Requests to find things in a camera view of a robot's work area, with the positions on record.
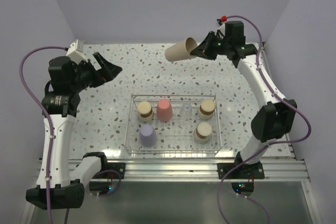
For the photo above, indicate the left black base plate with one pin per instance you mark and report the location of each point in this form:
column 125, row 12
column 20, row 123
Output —
column 118, row 167

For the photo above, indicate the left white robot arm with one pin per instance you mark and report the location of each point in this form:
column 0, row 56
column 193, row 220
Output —
column 57, row 187

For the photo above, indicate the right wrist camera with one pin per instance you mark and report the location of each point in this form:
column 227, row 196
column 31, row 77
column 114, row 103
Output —
column 221, row 24

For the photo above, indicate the tall beige cup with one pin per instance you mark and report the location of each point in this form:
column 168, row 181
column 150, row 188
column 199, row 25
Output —
column 181, row 50

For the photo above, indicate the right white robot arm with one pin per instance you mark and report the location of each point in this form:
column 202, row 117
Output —
column 276, row 113

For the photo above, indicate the red plastic cup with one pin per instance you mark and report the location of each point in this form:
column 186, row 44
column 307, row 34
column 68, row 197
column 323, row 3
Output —
column 164, row 110

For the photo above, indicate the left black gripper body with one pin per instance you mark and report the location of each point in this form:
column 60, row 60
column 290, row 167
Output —
column 86, row 75

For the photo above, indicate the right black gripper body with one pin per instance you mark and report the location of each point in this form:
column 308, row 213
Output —
column 217, row 46

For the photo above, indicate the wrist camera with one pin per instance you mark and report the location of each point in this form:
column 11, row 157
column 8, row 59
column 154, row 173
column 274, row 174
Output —
column 221, row 24
column 75, row 52

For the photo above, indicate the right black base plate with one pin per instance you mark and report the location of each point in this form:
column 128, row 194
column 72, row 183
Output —
column 255, row 171

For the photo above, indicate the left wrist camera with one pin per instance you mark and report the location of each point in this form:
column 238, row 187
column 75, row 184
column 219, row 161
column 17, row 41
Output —
column 75, row 52

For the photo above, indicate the aluminium mounting rail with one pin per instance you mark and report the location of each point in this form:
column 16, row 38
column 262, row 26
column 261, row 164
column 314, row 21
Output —
column 205, row 170

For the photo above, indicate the cream steel cup brown band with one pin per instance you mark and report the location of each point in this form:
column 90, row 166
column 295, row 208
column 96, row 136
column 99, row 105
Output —
column 206, row 109

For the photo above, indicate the steel cup back row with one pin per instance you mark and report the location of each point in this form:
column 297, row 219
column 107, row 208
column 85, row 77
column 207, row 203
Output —
column 203, row 132

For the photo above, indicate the clear glass cup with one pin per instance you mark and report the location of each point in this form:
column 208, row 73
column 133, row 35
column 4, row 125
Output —
column 186, row 112

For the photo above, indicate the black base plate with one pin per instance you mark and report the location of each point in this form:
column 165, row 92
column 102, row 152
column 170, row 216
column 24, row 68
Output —
column 118, row 167
column 255, row 171

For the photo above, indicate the purple plastic cup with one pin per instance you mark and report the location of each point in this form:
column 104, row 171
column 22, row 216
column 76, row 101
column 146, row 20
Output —
column 148, row 135

